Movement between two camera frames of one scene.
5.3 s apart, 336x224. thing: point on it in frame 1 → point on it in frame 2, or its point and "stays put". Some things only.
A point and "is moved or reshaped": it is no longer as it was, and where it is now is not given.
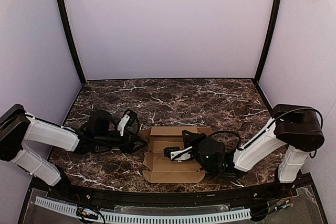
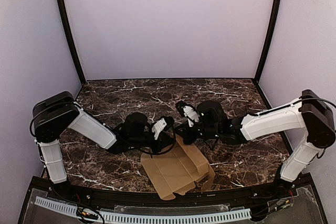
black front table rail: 103,198 stays put
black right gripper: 187,143 → 189,132
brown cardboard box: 158,168 is moved or reshaped
